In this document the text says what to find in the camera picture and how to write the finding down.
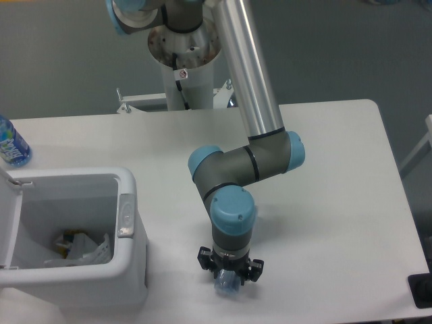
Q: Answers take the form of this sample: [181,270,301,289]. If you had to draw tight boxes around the black cable on pedestal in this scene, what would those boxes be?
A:
[171,52,190,111]

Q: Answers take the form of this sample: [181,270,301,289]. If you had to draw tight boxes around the black object at table edge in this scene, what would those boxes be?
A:
[408,273,431,309]

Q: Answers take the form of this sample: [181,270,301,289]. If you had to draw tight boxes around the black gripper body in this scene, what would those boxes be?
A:
[211,250,249,275]

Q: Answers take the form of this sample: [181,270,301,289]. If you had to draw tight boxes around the blue labelled water bottle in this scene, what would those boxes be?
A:
[1,116,32,167]

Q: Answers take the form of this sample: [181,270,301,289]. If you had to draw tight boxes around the trash wrappers inside can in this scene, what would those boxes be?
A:
[43,230,113,268]

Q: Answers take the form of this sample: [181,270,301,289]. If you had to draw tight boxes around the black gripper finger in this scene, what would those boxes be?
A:
[240,259,265,284]
[197,246,218,279]

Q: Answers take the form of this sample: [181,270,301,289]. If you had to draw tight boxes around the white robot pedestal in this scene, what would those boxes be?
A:
[116,25,237,114]

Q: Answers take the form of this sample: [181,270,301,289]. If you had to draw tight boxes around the white trash can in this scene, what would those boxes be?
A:
[1,167,147,307]

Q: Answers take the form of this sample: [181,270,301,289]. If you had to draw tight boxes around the crushed clear plastic bottle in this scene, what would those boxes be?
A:
[214,269,241,298]

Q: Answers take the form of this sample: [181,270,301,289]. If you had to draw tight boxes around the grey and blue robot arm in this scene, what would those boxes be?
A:
[105,1,305,288]

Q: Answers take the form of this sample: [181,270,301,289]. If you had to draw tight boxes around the white frame at right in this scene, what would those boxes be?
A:
[399,115,431,179]

